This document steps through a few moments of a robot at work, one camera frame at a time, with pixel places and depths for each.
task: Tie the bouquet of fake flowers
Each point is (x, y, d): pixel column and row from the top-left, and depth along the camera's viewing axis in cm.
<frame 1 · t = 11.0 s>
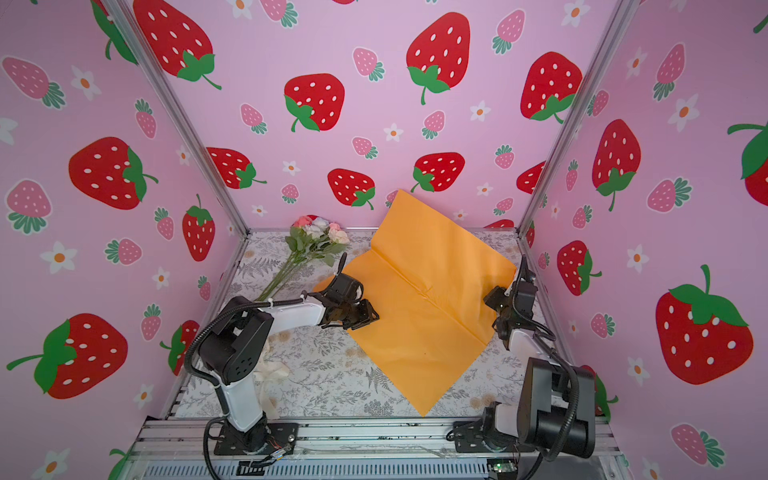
left hand: (378, 318, 94), fingers open
right hand: (494, 285, 90), fingers closed
orange wrapping paper sheet: (428, 282, 102), point 4 cm above the table
cream ribbon: (278, 373, 83), point 4 cm above the table

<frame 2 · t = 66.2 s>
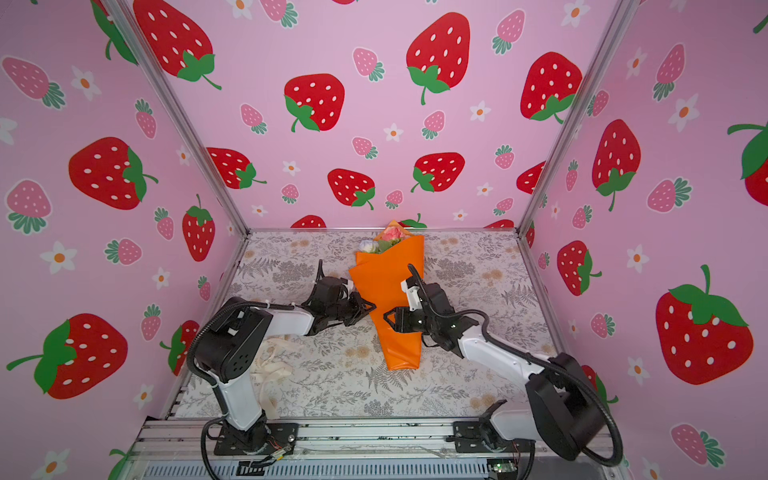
left hand: (377, 305, 93), fingers closed
right hand: (387, 315, 82), fingers open
orange wrapping paper sheet: (380, 276, 107), point 2 cm above the table
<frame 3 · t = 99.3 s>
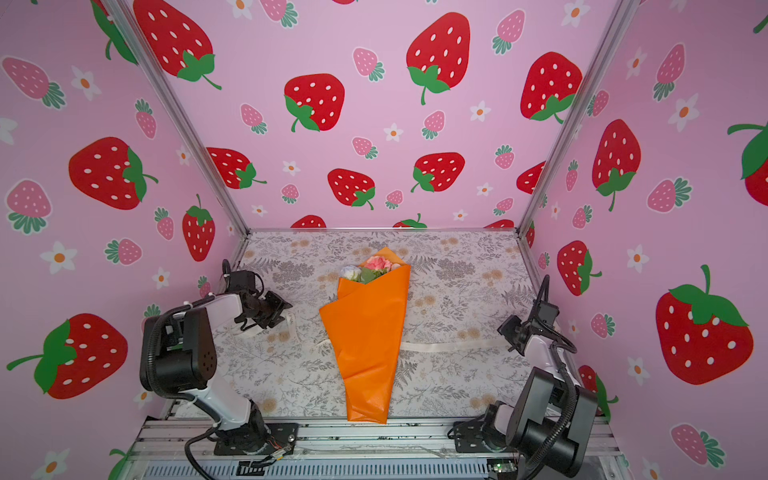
left hand: (289, 306, 97), fingers open
right hand: (510, 328, 89), fingers open
orange wrapping paper sheet: (366, 326, 95), point 2 cm above the table
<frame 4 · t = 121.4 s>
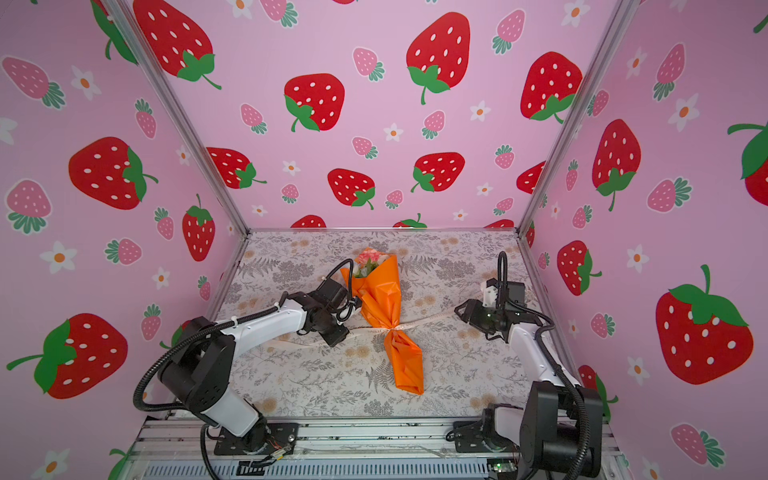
left hand: (339, 329, 91), fingers open
right hand: (461, 311, 86), fingers open
orange wrapping paper sheet: (379, 295, 95), point 8 cm above the table
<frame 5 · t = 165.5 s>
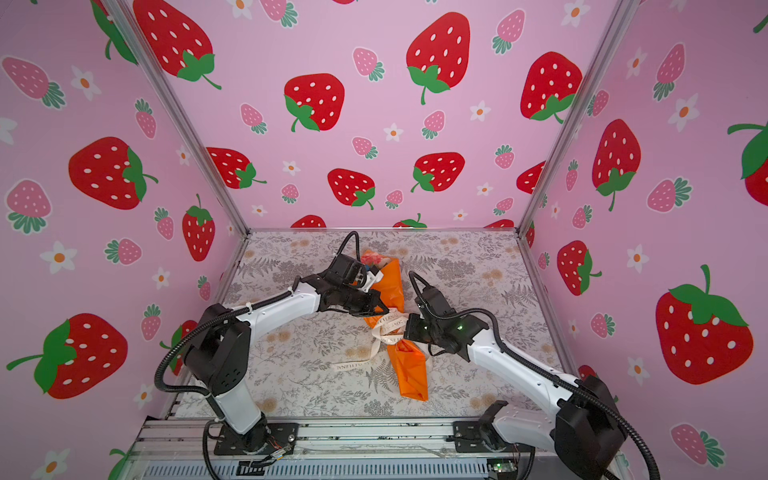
left hand: (389, 311, 84), fingers closed
right hand: (402, 326, 81), fingers closed
cream ribbon: (387, 331, 85), point 10 cm above the table
the other named things where they were.

